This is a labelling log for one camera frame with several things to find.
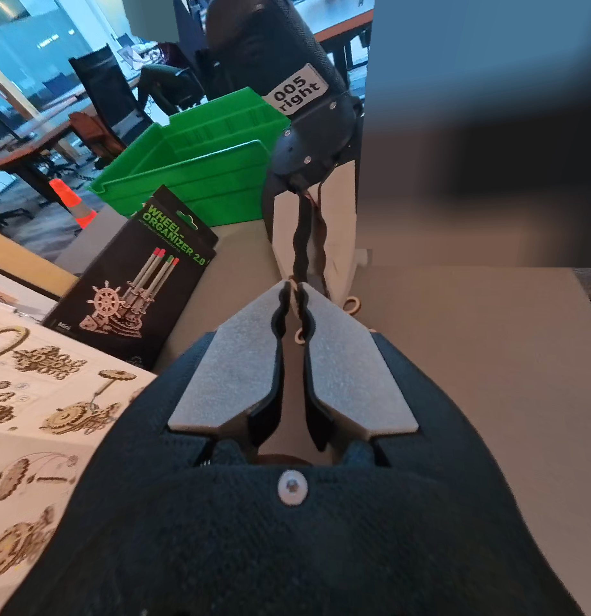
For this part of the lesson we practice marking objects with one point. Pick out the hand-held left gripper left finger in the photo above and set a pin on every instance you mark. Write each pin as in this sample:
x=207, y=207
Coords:
x=228, y=375

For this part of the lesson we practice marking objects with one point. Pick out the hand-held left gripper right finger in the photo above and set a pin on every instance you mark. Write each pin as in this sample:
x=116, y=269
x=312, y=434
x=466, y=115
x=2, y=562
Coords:
x=358, y=380

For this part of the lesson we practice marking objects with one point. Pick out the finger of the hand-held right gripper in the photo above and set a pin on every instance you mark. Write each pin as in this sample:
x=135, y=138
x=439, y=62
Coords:
x=284, y=231
x=341, y=226

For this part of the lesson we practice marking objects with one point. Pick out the wooden model assembly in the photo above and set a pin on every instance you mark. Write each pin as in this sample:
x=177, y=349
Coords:
x=358, y=305

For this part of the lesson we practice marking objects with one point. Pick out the black model kit box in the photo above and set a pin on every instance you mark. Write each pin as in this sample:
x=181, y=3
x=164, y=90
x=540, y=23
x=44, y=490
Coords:
x=131, y=288

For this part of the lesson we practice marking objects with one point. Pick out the green plastic bin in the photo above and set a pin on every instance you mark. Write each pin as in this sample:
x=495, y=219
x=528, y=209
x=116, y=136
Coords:
x=228, y=115
x=189, y=183

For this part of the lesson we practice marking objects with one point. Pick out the orange-edged office desk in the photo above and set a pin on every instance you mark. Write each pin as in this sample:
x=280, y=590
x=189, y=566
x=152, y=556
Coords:
x=343, y=19

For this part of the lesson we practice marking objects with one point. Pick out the printed instruction sheet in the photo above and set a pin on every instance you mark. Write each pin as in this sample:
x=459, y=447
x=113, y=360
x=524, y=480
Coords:
x=107, y=346

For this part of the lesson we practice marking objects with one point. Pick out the dark green office chair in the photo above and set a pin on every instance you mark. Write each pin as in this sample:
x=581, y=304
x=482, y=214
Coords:
x=172, y=89

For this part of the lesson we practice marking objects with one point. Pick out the black mesh office chair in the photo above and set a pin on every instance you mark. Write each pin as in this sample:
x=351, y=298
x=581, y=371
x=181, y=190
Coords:
x=107, y=91

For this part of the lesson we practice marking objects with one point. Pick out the brown chair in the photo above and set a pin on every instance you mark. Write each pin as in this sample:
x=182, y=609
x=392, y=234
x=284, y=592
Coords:
x=95, y=134

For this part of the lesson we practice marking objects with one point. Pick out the orange traffic cone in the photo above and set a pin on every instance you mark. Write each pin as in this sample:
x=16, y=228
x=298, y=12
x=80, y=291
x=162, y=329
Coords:
x=73, y=204

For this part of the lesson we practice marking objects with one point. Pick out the tan flat board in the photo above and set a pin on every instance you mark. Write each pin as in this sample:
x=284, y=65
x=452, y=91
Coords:
x=25, y=264

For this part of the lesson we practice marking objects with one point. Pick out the wooden office desk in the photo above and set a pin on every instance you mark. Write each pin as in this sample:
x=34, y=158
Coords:
x=30, y=144

